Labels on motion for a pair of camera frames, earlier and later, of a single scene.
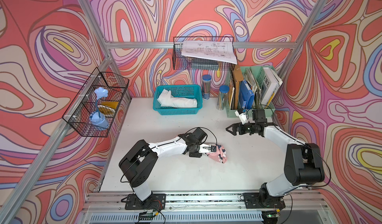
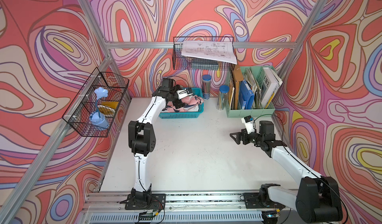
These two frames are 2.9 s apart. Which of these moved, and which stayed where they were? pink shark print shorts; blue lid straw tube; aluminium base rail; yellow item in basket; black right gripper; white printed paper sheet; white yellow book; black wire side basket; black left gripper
Moved: pink shark print shorts; black left gripper; black right gripper
Stayed: yellow item in basket; aluminium base rail; black wire side basket; white yellow book; blue lid straw tube; white printed paper sheet
